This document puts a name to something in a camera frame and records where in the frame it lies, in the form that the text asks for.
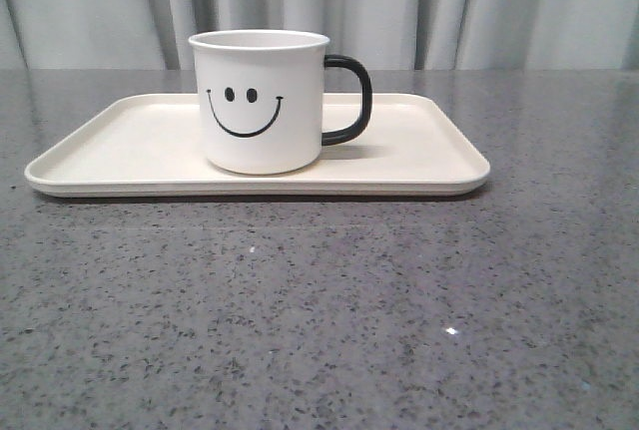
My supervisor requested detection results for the white smiley mug black handle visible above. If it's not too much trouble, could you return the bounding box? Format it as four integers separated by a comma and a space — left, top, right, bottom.
189, 29, 372, 175

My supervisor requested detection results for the cream rectangular plastic tray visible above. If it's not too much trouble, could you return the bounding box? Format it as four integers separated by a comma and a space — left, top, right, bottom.
24, 93, 490, 198

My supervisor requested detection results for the grey pleated curtain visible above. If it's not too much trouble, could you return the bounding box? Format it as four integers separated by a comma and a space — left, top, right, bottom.
1, 0, 638, 70

